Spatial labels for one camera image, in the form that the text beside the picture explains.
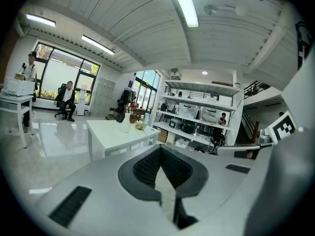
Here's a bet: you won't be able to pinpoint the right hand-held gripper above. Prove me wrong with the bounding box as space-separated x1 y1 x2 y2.
217 111 297 160

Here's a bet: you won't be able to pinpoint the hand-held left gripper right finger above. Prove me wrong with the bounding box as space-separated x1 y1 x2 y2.
160 144 209 199

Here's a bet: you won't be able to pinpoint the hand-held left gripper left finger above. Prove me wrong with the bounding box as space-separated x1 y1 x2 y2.
118 144 162 202

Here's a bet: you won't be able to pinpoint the yellow artificial flowers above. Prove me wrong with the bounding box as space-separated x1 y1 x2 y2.
134 120 148 135

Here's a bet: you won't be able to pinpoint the white round cup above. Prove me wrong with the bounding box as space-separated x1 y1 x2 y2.
121 112 131 133

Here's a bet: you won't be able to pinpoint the dark staircase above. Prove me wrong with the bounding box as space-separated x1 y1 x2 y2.
242 80 271 145

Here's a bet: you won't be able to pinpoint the brown cardboard box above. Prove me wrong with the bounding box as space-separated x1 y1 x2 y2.
157 128 168 144

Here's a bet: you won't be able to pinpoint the cardboard boxes on pallet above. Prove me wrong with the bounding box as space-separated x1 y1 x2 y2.
129 106 146 115

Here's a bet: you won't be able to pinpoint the brown wooden steps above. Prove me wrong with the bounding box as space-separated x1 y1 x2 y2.
105 108 118 120

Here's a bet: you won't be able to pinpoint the white shelf unit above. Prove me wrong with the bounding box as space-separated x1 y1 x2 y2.
152 79 243 148

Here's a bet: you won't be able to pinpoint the clothes rack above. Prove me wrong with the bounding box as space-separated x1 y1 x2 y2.
117 88 136 113

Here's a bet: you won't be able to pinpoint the grey lockers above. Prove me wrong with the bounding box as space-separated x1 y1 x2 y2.
90 77 116 118

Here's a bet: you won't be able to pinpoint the tall glass window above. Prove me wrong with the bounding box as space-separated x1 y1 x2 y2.
134 69 162 113

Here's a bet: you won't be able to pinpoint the white water dispenser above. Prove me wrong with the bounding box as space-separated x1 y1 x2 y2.
77 85 88 117

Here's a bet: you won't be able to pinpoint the black office chair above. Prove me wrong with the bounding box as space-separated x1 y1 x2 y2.
54 83 72 119

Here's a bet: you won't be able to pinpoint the large black framed window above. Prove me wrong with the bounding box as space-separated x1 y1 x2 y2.
33 42 101 105

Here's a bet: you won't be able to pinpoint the white globe lamp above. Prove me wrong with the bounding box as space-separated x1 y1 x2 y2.
235 4 249 16

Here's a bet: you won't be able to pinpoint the long ceiling light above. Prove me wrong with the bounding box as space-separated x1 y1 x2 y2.
26 13 56 28
169 0 199 28
81 35 115 56

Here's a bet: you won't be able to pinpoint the round metal ceiling fixture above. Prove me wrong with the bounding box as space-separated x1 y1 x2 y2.
203 3 219 16

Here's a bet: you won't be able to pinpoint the white side table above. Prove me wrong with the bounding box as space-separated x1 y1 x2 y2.
0 93 34 149

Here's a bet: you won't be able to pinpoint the white printer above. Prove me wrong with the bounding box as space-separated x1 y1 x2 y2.
2 77 35 97

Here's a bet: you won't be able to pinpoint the grey wall-mounted unit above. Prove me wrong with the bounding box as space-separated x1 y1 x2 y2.
170 67 182 81

